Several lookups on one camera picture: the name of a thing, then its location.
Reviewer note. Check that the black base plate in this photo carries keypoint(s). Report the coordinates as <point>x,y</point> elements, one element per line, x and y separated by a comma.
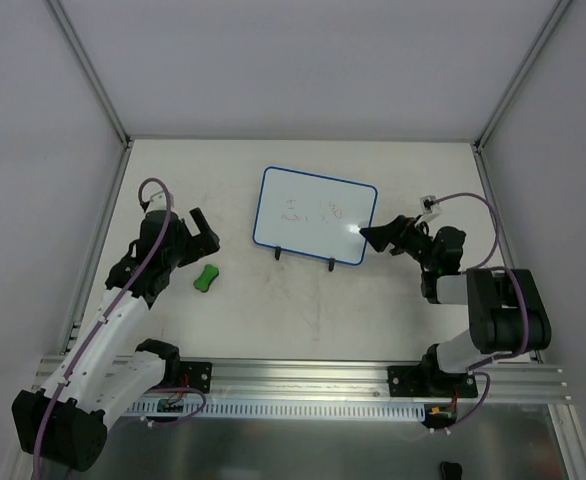
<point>194,374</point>
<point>413,381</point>

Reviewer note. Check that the aluminium frame post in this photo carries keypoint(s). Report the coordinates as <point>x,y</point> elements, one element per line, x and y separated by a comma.
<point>531,55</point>
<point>70,35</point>

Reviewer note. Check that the green black whiteboard eraser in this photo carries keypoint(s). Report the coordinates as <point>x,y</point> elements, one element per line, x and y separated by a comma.
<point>206,278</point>

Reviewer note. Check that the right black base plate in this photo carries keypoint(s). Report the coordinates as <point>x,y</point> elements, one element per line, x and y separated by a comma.
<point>413,381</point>

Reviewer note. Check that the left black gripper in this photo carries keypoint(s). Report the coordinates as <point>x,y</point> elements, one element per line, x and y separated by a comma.
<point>191,242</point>

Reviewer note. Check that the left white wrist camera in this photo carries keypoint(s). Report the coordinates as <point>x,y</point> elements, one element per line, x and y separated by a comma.
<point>158,202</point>

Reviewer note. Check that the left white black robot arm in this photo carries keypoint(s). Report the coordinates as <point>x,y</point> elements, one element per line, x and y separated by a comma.
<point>67,419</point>

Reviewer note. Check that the white slotted cable duct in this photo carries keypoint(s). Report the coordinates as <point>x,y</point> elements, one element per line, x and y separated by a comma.
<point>157,407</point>

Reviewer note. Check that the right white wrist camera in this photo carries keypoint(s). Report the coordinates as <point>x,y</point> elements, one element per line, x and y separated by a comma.
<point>430,208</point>

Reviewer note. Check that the black object at bottom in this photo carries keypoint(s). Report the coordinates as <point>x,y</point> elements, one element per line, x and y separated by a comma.
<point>451,471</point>

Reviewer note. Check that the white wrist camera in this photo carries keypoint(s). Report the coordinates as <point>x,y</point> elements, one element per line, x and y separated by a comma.
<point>430,208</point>
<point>158,202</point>

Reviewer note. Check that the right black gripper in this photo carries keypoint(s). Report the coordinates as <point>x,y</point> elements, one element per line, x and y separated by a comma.
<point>400,236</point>

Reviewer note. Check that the left aluminium frame post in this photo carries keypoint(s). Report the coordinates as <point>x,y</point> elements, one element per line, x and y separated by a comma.
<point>70,35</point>

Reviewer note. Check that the right aluminium frame post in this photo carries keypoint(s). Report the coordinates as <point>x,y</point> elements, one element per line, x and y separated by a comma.
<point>531,55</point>

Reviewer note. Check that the aluminium mounting rail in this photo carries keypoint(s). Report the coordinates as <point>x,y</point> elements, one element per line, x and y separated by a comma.
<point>350,381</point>

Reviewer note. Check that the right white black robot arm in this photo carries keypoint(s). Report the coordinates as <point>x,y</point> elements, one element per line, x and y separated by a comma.
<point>506,315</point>

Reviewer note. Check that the blue framed whiteboard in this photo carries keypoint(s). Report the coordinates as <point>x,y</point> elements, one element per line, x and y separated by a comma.
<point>313,215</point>

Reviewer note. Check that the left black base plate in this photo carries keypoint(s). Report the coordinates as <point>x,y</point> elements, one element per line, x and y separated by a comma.
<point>194,374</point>

